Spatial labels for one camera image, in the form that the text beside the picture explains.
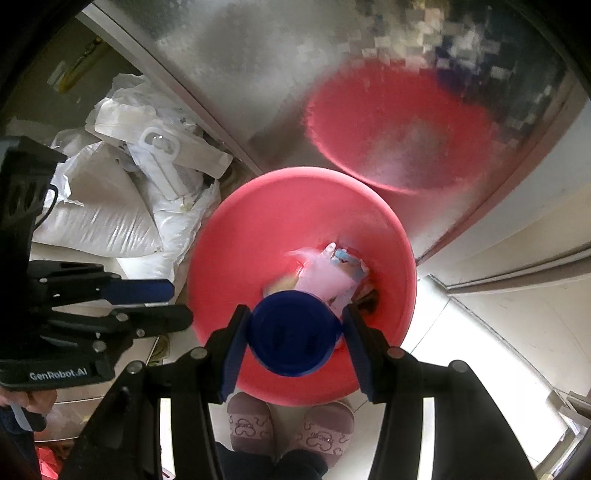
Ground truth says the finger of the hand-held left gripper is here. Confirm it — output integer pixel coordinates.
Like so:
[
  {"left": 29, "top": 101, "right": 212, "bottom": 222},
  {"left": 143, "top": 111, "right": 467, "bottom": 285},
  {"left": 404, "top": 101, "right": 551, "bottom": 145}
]
[
  {"left": 50, "top": 304, "right": 194, "bottom": 359},
  {"left": 28, "top": 261, "right": 175, "bottom": 308}
]

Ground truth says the person's leg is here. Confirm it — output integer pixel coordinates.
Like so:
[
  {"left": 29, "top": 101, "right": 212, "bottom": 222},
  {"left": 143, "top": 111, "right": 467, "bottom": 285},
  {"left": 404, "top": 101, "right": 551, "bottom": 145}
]
[
  {"left": 276, "top": 450, "right": 329, "bottom": 480},
  {"left": 215, "top": 440, "right": 279, "bottom": 480}
]

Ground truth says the crumpled clear plastic bag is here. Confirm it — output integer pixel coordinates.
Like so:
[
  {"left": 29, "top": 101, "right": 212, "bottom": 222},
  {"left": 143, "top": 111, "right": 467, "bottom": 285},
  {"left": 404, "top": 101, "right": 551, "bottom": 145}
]
[{"left": 115, "top": 178, "right": 223, "bottom": 283}]

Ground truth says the person's left leg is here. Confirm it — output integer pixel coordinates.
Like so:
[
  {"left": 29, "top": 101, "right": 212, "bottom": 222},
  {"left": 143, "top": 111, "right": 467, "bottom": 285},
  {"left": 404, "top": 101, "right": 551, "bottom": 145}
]
[{"left": 215, "top": 440, "right": 279, "bottom": 480}]

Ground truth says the red plastic bin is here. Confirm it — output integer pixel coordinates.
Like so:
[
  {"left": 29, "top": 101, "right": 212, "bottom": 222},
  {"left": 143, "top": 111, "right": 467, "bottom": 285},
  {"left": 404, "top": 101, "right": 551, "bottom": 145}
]
[{"left": 187, "top": 166, "right": 419, "bottom": 407}]

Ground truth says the pink slipper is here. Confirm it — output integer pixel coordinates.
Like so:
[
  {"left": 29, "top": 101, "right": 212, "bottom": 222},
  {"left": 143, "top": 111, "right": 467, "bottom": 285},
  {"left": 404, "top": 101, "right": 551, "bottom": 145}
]
[
  {"left": 288, "top": 401, "right": 355, "bottom": 455},
  {"left": 227, "top": 392, "right": 275, "bottom": 453}
]

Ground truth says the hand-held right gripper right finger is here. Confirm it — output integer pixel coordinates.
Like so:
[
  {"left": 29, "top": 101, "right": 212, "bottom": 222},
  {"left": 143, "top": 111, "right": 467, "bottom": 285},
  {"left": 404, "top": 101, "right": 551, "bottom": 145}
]
[{"left": 342, "top": 305, "right": 539, "bottom": 480}]

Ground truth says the person's left hand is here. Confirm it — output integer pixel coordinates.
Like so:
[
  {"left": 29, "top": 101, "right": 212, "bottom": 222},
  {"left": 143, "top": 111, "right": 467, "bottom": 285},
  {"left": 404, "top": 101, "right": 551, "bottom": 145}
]
[{"left": 0, "top": 388, "right": 58, "bottom": 432}]

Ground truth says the metal cabinet door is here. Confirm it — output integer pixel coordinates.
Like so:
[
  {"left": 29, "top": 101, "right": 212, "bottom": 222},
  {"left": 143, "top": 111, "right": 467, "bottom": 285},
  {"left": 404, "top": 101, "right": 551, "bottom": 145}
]
[{"left": 76, "top": 0, "right": 591, "bottom": 264}]

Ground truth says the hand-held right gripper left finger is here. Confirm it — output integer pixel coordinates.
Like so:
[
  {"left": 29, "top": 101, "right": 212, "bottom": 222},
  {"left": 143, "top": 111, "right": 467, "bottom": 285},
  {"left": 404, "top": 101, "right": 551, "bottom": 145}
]
[{"left": 60, "top": 305, "right": 252, "bottom": 480}]

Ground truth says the person's right leg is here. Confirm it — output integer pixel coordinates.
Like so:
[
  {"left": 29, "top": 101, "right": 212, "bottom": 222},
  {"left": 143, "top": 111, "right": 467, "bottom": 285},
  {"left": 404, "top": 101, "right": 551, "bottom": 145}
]
[{"left": 276, "top": 450, "right": 329, "bottom": 480}]

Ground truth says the blue plastic packet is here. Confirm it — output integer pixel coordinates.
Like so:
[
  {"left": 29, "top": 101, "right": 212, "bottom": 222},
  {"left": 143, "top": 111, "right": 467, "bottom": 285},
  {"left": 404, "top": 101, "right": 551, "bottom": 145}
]
[{"left": 335, "top": 248, "right": 371, "bottom": 283}]

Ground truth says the white woven sack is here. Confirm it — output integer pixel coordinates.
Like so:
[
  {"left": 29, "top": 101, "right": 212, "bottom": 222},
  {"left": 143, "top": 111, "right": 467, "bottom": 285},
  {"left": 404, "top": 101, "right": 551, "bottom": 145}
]
[{"left": 34, "top": 141, "right": 162, "bottom": 258}]

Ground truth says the blue round lid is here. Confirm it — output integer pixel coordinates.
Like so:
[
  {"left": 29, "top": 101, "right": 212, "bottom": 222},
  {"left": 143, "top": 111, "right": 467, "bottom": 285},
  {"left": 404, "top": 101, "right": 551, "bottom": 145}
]
[{"left": 247, "top": 291, "right": 345, "bottom": 377}]

